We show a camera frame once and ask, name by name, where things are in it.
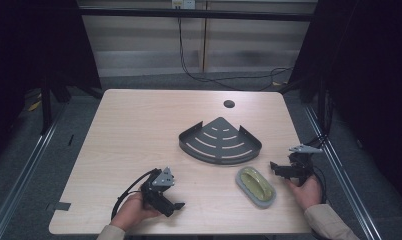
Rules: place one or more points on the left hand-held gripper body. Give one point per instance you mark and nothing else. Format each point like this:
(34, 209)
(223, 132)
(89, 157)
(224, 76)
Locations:
(157, 190)

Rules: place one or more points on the person's left hand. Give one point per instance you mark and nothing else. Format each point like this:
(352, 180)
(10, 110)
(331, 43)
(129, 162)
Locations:
(132, 211)

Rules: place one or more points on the white wall power outlet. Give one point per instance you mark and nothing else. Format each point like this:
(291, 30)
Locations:
(184, 4)

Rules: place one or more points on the green soap dish grey base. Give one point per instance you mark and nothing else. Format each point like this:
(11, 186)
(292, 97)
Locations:
(255, 186)

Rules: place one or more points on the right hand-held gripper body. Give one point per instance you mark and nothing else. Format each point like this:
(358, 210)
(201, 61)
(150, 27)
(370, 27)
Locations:
(300, 165)

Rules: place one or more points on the grey tape strip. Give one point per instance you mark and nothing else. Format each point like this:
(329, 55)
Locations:
(60, 206)

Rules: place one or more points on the black metal stand post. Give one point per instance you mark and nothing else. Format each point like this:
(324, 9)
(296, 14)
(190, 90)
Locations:
(46, 110)

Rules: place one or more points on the dark grey corner shelf rack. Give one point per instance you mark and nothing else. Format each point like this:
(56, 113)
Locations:
(219, 143)

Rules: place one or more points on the black curtain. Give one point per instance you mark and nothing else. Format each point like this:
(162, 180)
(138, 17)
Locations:
(32, 46)
(369, 83)

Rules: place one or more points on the black horizontal frame bar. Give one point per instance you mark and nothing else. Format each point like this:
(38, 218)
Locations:
(195, 14)

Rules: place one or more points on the yellow floor tape piece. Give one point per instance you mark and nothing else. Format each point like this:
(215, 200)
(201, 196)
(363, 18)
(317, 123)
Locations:
(34, 106)

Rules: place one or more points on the dark round table grommet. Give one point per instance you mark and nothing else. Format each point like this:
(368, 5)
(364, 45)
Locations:
(229, 103)

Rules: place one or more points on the person's right hand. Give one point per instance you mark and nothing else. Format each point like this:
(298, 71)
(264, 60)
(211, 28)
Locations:
(307, 195)

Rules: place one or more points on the metal floor rail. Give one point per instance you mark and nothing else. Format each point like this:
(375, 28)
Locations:
(342, 173)
(20, 176)

